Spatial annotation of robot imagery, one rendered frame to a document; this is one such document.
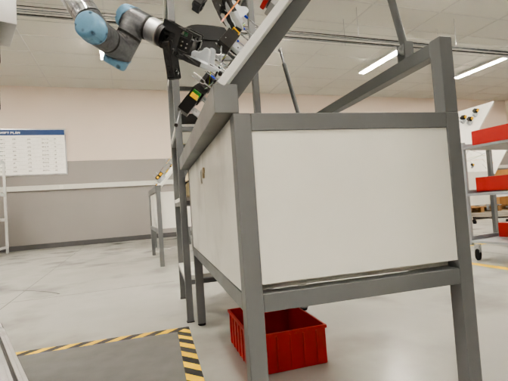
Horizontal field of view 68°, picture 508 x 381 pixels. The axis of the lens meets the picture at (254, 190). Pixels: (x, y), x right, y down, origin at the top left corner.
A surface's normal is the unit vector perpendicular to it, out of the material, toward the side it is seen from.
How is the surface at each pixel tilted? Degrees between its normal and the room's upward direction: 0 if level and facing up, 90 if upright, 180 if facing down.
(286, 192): 90
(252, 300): 90
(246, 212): 90
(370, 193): 90
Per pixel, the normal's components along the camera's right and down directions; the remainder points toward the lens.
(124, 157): 0.32, -0.06
